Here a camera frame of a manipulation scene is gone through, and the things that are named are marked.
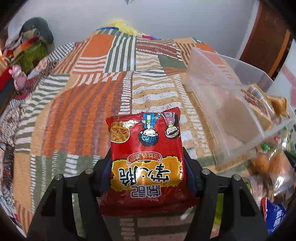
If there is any blue red snack bag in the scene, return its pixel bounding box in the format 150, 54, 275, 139
261, 197, 287, 235

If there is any clear bag with green zipper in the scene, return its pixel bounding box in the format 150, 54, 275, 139
244, 135, 295, 206

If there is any red instant noodle packet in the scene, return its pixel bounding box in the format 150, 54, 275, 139
100, 108, 195, 216

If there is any small bread snack bag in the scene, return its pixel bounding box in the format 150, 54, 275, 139
267, 95, 290, 118

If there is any patchwork striped bed blanket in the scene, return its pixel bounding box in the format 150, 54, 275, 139
1, 28, 250, 237

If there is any clear plastic storage box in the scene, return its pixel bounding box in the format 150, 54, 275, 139
184, 48, 295, 165

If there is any red flat box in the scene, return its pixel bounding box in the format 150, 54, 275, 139
0, 67, 15, 114

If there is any pink plush toy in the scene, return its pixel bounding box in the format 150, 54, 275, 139
9, 64, 27, 91

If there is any green patterned box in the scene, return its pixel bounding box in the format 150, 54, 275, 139
18, 41, 48, 74

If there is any brown wooden door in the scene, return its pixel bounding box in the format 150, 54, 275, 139
240, 1, 292, 79

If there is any grey cushion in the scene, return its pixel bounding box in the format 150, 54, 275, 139
19, 17, 54, 45

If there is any yellow plush pillow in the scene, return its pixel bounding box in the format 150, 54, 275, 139
107, 20, 145, 37

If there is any pink heart wall sticker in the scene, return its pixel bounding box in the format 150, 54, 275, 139
281, 65, 296, 106

